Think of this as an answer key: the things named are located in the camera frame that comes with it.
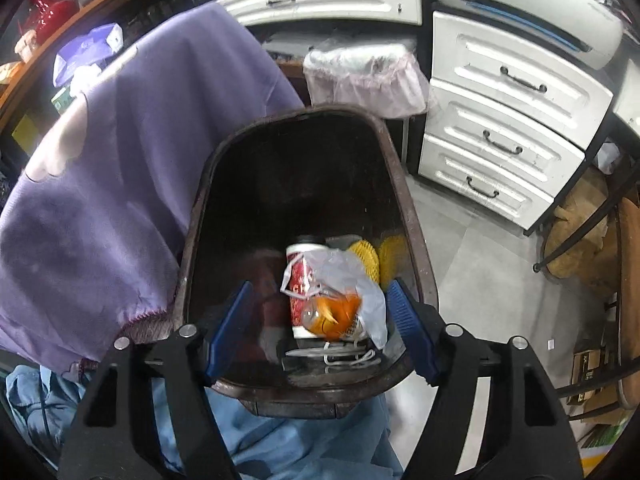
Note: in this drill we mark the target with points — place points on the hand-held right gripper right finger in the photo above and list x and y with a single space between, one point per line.
410 330

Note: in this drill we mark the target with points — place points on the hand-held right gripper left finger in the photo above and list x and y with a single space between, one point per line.
230 330

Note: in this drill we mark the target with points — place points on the clear plastic bag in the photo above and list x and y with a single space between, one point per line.
372 305

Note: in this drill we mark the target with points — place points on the yellow foam fruit net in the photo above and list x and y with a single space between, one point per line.
365 257

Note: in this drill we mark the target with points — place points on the red paper cup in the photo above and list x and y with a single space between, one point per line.
302 260

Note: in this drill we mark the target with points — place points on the dark brown waste bin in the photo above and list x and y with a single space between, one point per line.
300 185

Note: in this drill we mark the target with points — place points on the white face mask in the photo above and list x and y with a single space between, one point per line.
345 359

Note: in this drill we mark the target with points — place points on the blue cloth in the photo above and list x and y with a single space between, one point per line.
300 445

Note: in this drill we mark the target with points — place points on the cardboard box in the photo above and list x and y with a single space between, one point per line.
590 372

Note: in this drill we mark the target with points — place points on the purple floral tablecloth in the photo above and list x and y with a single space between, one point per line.
100 185

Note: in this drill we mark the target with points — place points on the white drawer cabinet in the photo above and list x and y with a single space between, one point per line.
500 125

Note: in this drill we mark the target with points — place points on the dark metal chair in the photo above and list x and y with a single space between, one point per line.
627 260

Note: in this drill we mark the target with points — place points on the yellow box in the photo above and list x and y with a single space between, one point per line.
26 132

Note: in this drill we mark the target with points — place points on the purple tissue pack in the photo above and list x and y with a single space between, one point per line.
85 50

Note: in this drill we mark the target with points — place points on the white printer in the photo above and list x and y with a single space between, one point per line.
550 5

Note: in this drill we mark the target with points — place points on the red vase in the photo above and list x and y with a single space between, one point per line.
50 10

